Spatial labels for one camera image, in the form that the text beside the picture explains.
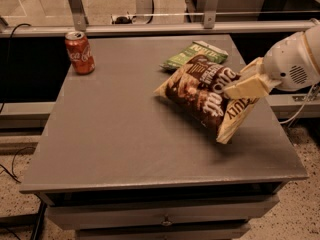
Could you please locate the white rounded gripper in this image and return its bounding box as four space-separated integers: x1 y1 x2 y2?
223 31 319 99

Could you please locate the brown sea salt chip bag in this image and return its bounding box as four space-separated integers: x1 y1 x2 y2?
155 54 259 144

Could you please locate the green jalapeno chip bag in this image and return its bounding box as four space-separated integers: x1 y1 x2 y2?
160 41 229 71

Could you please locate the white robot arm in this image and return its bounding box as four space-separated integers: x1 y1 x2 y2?
223 24 320 99

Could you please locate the white power strip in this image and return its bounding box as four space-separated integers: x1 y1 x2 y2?
111 15 148 25

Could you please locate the metal drawer knob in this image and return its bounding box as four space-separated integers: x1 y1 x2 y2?
161 217 173 227

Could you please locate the red coca cola can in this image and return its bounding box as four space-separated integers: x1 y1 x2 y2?
65 31 95 75

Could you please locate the grey cabinet drawer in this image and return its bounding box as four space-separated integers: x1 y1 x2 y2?
46 194 279 230

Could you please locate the white cable at right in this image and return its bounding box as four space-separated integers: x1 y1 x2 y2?
279 83 320 126

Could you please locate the grey metal rail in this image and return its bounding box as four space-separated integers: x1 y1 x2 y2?
14 19 319 37

